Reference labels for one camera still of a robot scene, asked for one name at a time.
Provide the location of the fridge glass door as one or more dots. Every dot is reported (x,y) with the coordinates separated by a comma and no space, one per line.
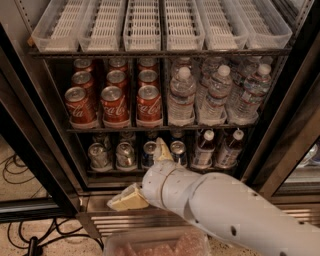
(293,150)

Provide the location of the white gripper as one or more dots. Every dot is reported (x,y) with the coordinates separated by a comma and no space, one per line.
(154,181)

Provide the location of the front middle water bottle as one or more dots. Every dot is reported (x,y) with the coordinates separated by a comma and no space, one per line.
(218,90)

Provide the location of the brown drink bottle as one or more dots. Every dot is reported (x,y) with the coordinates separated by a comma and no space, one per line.
(230,149)
(204,149)

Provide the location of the front right water bottle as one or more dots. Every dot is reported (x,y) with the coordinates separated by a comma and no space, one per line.
(254,89)

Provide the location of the brown drink bottle right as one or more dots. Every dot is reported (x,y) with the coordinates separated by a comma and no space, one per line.
(230,149)

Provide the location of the blue can bottom left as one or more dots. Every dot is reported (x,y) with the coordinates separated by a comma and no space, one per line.
(148,153)

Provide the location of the second row middle coke can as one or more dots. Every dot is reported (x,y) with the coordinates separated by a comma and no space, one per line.
(118,78)

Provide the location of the silver can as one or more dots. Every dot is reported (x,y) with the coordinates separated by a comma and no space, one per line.
(98,155)
(125,155)

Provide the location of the blue can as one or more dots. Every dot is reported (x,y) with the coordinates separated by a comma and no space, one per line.
(148,153)
(178,152)

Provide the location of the second row coke can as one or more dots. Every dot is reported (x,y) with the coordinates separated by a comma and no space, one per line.
(86,81)
(118,78)
(148,77)

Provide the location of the second row left coke can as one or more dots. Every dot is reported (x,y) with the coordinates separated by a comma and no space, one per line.
(86,81)

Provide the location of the water bottle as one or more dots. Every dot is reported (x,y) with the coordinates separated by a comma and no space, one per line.
(181,94)
(254,89)
(218,90)

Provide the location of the blue can bottom right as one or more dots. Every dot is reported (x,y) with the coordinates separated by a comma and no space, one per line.
(178,152)

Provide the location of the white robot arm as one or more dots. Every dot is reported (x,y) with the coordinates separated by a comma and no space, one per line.
(221,206)

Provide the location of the front left water bottle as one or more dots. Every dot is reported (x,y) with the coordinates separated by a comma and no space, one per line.
(181,94)

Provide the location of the clear plastic food container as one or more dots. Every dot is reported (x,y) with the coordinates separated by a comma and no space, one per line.
(165,241)

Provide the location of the brown drink bottle left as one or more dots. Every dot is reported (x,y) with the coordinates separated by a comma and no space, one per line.
(204,149)

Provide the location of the second row right coke can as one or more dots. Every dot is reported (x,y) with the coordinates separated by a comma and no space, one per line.
(148,77)

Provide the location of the silver can bottom left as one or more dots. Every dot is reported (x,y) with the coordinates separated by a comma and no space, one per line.
(98,155)

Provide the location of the stainless steel fridge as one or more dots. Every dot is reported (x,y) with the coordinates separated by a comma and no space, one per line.
(34,121)

